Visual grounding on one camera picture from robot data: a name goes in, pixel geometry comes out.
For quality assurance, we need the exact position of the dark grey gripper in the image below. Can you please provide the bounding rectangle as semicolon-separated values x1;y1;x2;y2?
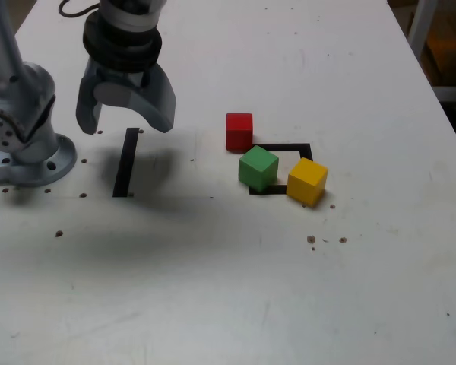
75;56;178;135

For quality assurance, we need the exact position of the red cube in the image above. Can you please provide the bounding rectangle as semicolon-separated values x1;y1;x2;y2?
226;113;254;152

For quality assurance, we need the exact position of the green cube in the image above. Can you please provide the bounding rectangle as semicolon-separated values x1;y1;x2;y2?
238;145;280;192

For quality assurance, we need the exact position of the yellow cube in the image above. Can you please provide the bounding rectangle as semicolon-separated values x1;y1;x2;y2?
287;157;329;208

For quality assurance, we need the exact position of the black tape square outline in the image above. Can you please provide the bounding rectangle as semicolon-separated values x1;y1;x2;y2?
249;142;314;196

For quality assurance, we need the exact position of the black tape strip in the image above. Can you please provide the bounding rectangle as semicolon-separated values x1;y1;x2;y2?
112;127;141;198

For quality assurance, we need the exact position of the brown cardboard box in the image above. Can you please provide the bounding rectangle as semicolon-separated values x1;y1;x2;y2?
424;22;456;87

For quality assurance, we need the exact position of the black cable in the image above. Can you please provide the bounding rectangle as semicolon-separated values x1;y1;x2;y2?
58;0;100;18

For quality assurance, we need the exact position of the white metal rack frame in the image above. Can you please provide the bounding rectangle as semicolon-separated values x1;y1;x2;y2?
406;0;456;104

